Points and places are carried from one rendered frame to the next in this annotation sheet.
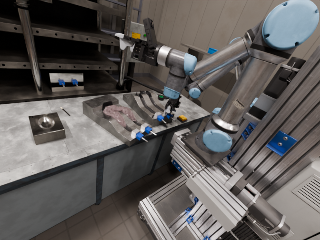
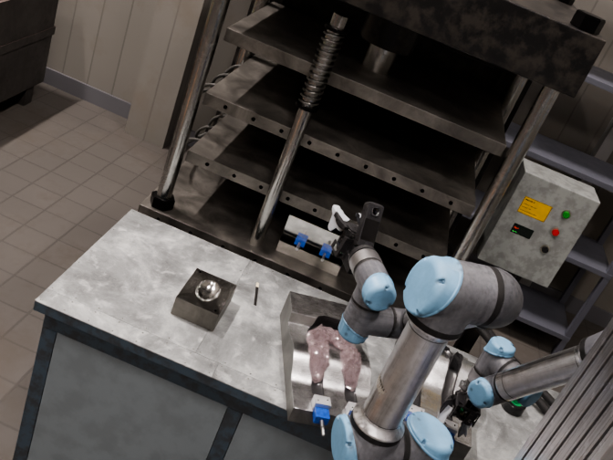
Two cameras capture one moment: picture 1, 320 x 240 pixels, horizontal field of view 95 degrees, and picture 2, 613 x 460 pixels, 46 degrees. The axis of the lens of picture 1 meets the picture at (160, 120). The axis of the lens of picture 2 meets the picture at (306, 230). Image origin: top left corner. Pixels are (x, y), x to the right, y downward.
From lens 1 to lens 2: 1.31 m
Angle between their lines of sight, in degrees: 44
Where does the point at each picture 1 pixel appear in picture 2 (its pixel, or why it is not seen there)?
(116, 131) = (291, 377)
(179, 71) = (358, 294)
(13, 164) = (129, 317)
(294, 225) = not seen: outside the picture
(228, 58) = not seen: hidden behind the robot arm
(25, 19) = (299, 123)
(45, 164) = (155, 343)
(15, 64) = (249, 180)
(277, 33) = (410, 288)
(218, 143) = (338, 443)
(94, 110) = (293, 317)
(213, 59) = not seen: hidden behind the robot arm
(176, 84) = (351, 314)
